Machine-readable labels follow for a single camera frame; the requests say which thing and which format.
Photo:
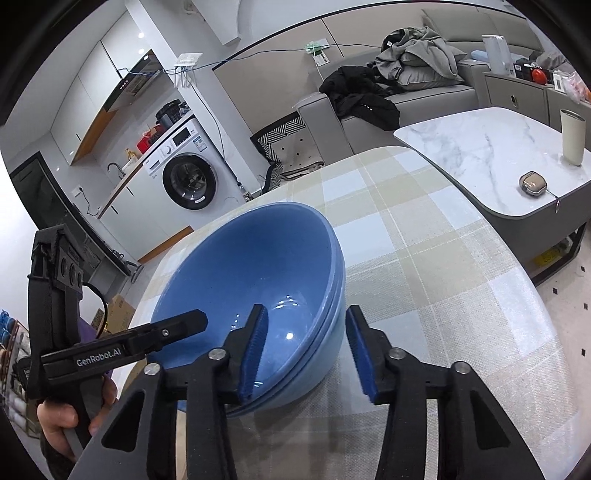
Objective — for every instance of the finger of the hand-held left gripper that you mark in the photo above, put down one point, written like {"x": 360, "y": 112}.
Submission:
{"x": 138, "y": 341}

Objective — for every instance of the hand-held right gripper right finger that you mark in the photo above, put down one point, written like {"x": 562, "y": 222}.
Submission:
{"x": 362, "y": 355}

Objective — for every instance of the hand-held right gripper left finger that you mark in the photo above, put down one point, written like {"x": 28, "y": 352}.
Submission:
{"x": 254, "y": 355}

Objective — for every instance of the person's left forearm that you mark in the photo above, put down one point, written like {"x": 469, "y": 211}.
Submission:
{"x": 55, "y": 466}

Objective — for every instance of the person's left hand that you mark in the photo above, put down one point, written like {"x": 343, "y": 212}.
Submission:
{"x": 55, "y": 420}

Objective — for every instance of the cardboard box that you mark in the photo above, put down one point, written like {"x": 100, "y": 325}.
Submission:
{"x": 117, "y": 314}

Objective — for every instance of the black glass door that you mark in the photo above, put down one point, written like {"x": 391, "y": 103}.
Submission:
{"x": 55, "y": 203}

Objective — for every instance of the white kitchen base cabinet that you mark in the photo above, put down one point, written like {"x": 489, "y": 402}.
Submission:
{"x": 143, "y": 217}

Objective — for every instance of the kitchen faucet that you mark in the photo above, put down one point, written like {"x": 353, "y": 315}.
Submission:
{"x": 115, "y": 168}

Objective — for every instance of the white washing machine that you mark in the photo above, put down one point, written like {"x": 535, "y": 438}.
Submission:
{"x": 194, "y": 175}

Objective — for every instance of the red box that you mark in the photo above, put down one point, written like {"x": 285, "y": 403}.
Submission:
{"x": 147, "y": 143}

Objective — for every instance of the white upper cabinets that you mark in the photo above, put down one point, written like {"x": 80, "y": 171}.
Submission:
{"x": 87, "y": 92}

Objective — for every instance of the black white patterned cushion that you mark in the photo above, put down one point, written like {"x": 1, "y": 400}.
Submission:
{"x": 286, "y": 147}

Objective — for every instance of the black rice cooker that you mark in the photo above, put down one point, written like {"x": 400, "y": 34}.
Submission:
{"x": 168, "y": 113}

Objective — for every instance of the range hood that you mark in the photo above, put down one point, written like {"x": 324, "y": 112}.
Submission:
{"x": 134, "y": 81}

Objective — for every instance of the marble coffee table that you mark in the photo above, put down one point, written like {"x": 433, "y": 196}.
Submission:
{"x": 485, "y": 147}

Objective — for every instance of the beige earbuds case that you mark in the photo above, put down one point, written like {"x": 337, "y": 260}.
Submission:
{"x": 533, "y": 181}

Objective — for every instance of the black jacket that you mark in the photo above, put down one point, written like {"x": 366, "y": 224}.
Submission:
{"x": 364, "y": 101}

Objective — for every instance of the grey sofa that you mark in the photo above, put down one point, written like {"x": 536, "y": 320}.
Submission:
{"x": 429, "y": 101}

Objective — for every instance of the white power strip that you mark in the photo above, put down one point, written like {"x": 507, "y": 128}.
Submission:
{"x": 189, "y": 58}

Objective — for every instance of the cream tumbler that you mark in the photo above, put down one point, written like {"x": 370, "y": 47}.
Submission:
{"x": 572, "y": 138}

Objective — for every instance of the grey clothes pile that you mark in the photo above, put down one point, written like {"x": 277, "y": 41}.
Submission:
{"x": 420, "y": 57}

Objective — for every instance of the red round object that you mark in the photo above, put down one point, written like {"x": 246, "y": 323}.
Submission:
{"x": 539, "y": 76}

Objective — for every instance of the clear plastic bag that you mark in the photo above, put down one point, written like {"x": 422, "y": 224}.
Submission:
{"x": 579, "y": 87}

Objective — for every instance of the grey blanket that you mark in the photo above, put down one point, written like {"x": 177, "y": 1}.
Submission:
{"x": 556, "y": 60}

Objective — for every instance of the wall socket with plugs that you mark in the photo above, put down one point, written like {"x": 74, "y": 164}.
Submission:
{"x": 317, "y": 51}

